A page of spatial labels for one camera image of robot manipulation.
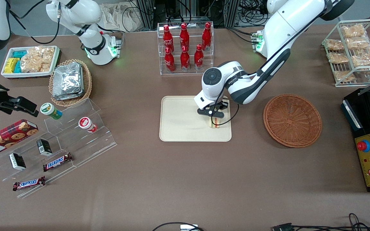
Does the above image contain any beige plastic serving tray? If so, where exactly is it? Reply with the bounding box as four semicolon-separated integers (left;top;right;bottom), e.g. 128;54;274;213
159;96;232;142

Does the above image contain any light wicker basket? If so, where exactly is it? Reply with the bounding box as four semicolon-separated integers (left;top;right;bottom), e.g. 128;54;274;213
49;59;92;107

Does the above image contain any brown round wicker basket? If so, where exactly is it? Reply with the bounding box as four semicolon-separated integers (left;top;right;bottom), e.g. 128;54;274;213
263;94;322;148

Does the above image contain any green yogurt cup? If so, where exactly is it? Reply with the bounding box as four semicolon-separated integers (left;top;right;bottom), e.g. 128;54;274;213
40;103;63;120

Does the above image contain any clear acrylic bottle rack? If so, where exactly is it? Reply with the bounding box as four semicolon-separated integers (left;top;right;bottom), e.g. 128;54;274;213
157;22;214;75

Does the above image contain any white rectangular snack bin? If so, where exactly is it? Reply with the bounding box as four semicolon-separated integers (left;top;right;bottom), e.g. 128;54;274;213
1;46;61;79

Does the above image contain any red tartan cookie box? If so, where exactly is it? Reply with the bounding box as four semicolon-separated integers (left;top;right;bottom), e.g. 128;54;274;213
0;119;39;158

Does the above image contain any yellow snack packet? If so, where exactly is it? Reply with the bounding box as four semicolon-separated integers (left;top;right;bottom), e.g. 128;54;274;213
4;58;20;74

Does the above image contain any silver foil-wrapped pack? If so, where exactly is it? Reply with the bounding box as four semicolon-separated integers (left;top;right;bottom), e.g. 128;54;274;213
52;91;84;100
53;62;83;97

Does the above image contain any red Coca-Cola bottle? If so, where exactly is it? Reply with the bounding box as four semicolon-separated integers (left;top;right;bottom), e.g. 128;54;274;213
180;23;190;51
180;46;190;72
194;44;204;70
164;47;176;73
163;25;174;52
202;22;212;49

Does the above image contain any small black carton box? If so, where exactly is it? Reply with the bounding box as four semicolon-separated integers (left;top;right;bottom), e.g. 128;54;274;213
37;139;53;157
9;153;27;171

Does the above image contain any clear bag of crackers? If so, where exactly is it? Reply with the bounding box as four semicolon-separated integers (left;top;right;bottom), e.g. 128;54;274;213
20;46;55;73

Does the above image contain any red strawberry yogurt cup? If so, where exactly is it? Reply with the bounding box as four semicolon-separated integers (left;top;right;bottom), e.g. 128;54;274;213
78;117;97;133

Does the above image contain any Snickers chocolate bar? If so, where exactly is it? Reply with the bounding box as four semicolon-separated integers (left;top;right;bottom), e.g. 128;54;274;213
43;153;73;172
13;176;46;192

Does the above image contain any clear acrylic stepped display stand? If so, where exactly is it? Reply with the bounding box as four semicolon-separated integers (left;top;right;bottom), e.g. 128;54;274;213
0;98;118;199

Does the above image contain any beige cloth bag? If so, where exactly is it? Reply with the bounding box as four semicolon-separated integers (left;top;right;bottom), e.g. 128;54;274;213
101;3;140;32

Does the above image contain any clear bag of fried snacks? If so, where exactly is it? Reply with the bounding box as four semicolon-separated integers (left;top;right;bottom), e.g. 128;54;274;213
351;48;370;68
341;24;365;39
346;37;370;50
333;71;356;82
326;38;344;51
328;52;349;64

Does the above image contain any black machine with yellow panel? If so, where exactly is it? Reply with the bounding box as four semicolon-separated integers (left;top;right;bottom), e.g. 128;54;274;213
341;88;370;193

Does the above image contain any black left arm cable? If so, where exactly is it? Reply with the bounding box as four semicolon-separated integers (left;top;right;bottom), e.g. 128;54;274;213
212;0;333;126

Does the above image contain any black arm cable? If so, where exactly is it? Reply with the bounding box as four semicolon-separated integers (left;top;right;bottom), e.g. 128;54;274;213
9;0;61;45
212;0;333;126

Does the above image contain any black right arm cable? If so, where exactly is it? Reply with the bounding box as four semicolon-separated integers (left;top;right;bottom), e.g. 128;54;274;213
9;0;61;45

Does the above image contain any metal equipment frame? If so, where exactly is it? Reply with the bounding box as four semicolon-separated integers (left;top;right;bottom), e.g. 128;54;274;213
135;0;242;29

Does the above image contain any black cable on table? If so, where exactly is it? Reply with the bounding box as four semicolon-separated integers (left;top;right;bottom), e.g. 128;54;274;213
152;222;205;231

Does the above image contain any white wire shelf rack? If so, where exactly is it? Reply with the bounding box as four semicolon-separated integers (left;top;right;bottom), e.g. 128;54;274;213
322;19;370;88

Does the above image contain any black cable with connector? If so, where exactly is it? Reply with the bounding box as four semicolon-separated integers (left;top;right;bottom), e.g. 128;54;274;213
272;213;370;231

